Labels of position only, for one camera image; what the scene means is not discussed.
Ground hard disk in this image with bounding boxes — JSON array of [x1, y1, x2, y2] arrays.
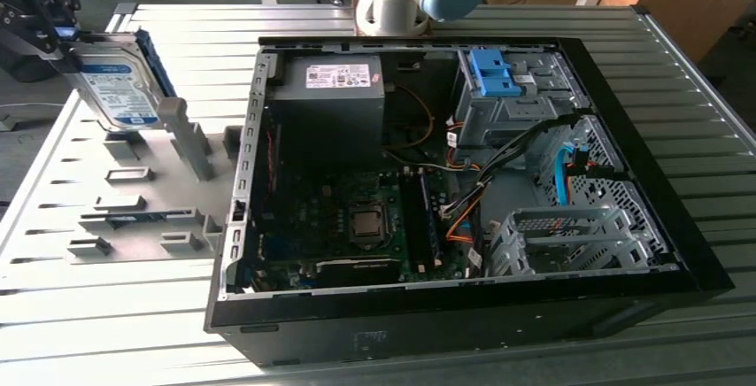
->
[[52, 26, 179, 133]]

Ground grey metal disk bay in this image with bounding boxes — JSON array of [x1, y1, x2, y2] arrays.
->
[[484, 203, 668, 277]]

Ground black mesh waste basket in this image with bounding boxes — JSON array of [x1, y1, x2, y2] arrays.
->
[[0, 31, 64, 84]]

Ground RAM stick with blue label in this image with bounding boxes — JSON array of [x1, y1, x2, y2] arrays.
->
[[104, 212, 179, 224]]

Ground grey parts rack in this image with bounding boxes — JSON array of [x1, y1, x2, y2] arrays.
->
[[63, 96, 244, 266]]

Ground grey power supply unit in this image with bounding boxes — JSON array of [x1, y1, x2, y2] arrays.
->
[[268, 53, 388, 170]]

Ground silver CPU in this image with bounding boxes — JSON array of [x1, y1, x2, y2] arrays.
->
[[352, 212, 384, 235]]

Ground green motherboard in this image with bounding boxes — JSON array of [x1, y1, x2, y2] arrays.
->
[[251, 164, 478, 292]]

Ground blue plastic drive latch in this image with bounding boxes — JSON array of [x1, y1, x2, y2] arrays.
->
[[470, 49, 527, 98]]

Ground black graphics card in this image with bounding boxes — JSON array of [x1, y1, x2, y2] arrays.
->
[[315, 256, 403, 288]]

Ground RAM stick in slot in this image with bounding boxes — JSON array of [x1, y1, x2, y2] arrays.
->
[[416, 168, 446, 270]]

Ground grey metal drive cage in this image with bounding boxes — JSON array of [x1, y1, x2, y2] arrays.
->
[[454, 49, 592, 151]]

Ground black PC case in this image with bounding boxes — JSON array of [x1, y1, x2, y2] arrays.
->
[[202, 35, 736, 367]]

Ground brown wooden cabinet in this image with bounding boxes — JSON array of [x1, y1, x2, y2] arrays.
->
[[600, 0, 756, 65]]

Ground white floor cable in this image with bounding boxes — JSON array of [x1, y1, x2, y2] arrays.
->
[[0, 101, 67, 115]]

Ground yellow wire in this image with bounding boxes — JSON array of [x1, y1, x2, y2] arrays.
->
[[383, 84, 436, 152]]

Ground black cable bundle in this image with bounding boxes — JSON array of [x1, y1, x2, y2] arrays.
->
[[470, 113, 586, 188]]

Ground orange wire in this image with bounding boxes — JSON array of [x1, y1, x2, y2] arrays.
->
[[442, 181, 492, 243]]

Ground blue data wire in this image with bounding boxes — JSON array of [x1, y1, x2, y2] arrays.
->
[[555, 142, 586, 206]]

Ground black power wire with plug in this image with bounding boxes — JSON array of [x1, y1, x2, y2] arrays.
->
[[564, 146, 627, 181]]

